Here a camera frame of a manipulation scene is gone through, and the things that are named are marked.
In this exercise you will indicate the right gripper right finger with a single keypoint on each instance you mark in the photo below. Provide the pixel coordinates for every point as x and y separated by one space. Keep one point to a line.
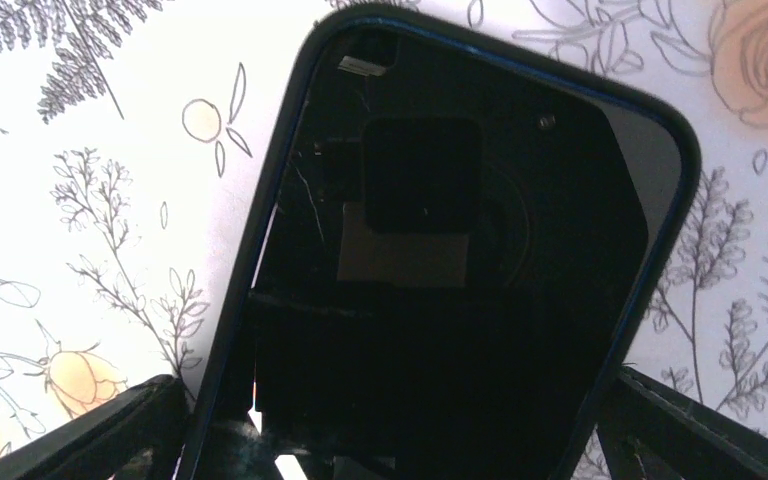
649 431

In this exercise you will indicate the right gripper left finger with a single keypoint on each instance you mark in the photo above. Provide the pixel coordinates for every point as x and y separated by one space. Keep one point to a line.
141 429

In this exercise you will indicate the black phone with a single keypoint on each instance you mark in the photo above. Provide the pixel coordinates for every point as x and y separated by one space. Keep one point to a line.
450 249

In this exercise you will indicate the floral patterned table mat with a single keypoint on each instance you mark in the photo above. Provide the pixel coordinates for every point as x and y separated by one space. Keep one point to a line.
133 135

